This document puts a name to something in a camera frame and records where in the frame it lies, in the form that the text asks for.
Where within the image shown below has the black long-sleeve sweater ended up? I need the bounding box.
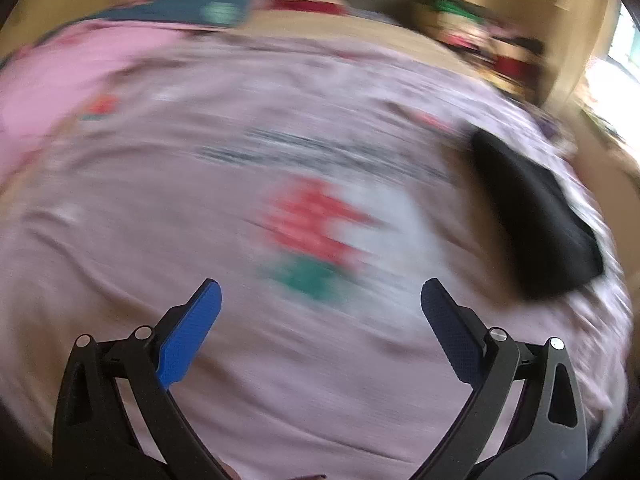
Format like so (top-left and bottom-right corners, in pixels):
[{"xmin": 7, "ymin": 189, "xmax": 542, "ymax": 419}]
[{"xmin": 470, "ymin": 127, "xmax": 607, "ymax": 302}]

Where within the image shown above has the beige bed sheet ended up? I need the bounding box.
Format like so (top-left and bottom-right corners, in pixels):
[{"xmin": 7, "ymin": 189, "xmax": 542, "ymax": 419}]
[{"xmin": 235, "ymin": 10, "xmax": 451, "ymax": 56}]

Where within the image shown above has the cream curtain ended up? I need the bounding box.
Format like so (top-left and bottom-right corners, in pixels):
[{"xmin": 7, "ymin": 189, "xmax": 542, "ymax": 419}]
[{"xmin": 540, "ymin": 0, "xmax": 621, "ymax": 116}]

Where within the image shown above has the blue leaf print quilt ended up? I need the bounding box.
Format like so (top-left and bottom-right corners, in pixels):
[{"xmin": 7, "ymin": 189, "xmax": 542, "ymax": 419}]
[{"xmin": 100, "ymin": 0, "xmax": 271, "ymax": 28}]

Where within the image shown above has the lilac strawberry print blanket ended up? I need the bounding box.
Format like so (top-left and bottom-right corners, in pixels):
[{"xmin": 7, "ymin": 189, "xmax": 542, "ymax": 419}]
[{"xmin": 0, "ymin": 30, "xmax": 631, "ymax": 471}]

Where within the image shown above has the red pillow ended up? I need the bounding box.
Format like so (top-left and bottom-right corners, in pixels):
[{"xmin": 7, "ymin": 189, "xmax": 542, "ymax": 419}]
[{"xmin": 270, "ymin": 0, "xmax": 351, "ymax": 16}]

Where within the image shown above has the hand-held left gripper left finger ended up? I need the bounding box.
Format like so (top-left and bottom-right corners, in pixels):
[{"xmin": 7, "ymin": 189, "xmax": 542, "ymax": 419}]
[{"xmin": 51, "ymin": 278, "xmax": 223, "ymax": 480}]

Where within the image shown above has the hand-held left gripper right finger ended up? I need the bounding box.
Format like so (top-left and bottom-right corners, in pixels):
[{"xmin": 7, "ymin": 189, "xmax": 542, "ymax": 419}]
[{"xmin": 420, "ymin": 277, "xmax": 590, "ymax": 480}]

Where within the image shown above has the window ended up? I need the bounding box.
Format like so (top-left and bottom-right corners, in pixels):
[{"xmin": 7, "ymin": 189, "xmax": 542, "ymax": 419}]
[{"xmin": 580, "ymin": 0, "xmax": 640, "ymax": 161}]

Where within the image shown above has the pink quilt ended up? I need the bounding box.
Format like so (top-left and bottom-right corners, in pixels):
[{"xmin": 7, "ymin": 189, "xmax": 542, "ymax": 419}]
[{"xmin": 0, "ymin": 20, "xmax": 191, "ymax": 161}]

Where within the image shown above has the pile of folded clothes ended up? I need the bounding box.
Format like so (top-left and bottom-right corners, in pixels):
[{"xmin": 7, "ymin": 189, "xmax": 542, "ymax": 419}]
[{"xmin": 415, "ymin": 0, "xmax": 546, "ymax": 96}]

